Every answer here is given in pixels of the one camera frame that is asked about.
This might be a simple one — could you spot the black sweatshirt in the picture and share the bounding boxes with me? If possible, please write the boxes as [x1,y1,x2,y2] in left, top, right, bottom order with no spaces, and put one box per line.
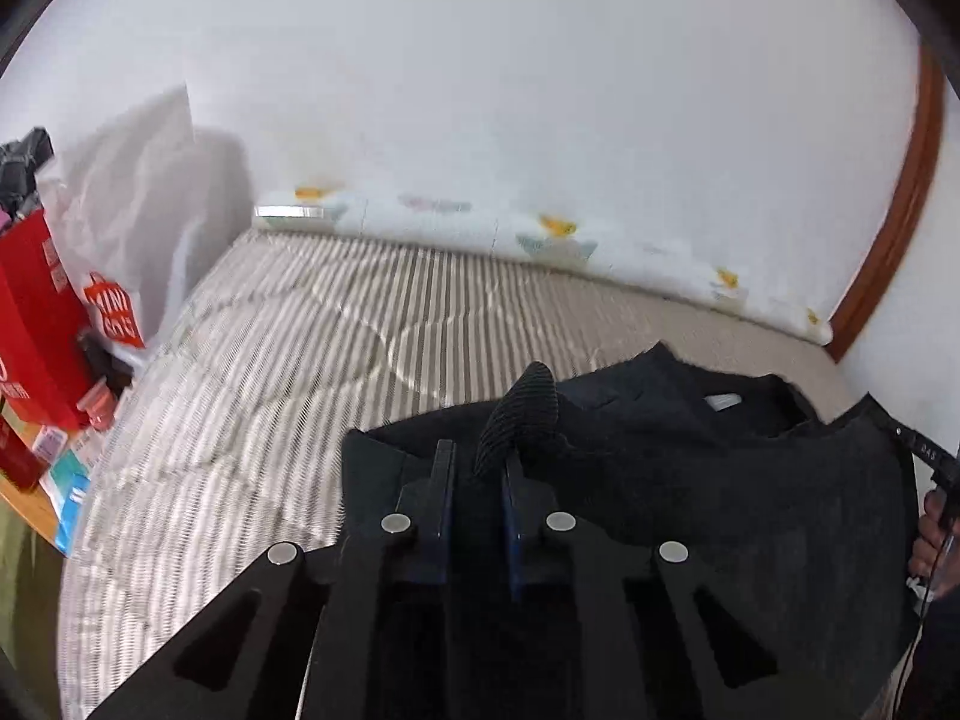
[341,341,922,720]

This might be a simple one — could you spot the small red box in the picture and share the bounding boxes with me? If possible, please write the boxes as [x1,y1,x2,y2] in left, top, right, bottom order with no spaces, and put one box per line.
[0,401,50,494]

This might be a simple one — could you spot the pink small bottle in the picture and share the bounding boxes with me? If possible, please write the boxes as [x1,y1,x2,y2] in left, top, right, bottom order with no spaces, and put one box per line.
[76,379,125,432]

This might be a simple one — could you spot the wooden side table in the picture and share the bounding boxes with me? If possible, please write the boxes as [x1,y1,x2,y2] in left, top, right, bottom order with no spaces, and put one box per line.
[0,476,65,550]

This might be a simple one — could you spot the black bag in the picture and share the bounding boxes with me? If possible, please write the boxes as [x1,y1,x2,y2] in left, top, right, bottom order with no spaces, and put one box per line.
[0,127,55,215]

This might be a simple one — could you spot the red cardboard box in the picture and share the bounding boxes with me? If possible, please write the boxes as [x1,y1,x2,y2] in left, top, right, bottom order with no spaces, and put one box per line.
[0,208,117,432]

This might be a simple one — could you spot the brown wooden door frame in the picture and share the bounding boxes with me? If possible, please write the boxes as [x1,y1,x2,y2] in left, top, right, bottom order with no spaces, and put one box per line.
[825,37,947,365]

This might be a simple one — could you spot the black cable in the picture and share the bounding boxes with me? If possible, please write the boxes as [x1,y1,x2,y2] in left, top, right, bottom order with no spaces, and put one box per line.
[889,525,957,720]

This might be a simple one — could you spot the person's right hand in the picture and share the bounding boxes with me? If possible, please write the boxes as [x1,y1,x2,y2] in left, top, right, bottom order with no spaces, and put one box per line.
[906,489,960,602]

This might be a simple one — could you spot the white plastic bag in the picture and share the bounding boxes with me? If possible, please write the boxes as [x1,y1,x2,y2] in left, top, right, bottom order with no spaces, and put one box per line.
[41,86,256,353]

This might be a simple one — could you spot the striped beige mattress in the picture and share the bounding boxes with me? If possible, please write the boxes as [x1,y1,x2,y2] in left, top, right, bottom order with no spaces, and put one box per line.
[56,229,856,720]

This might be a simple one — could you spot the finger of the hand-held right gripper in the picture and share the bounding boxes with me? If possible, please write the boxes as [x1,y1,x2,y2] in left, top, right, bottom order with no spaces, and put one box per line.
[892,420,960,485]

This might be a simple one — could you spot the white printed quilt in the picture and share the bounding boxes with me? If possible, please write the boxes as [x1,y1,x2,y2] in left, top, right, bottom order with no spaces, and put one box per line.
[251,184,837,346]

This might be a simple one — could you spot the green cloth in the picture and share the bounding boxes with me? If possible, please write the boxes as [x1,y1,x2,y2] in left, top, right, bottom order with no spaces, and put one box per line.
[0,506,65,698]

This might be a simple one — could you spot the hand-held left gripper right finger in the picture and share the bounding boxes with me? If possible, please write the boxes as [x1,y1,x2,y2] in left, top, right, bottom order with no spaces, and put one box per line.
[499,454,890,720]

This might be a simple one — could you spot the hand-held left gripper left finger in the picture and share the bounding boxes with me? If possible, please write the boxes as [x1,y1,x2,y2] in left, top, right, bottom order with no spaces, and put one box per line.
[86,439,460,720]

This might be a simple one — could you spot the small boxes on side table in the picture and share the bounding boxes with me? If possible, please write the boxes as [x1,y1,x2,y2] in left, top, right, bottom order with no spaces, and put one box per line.
[41,454,95,550]

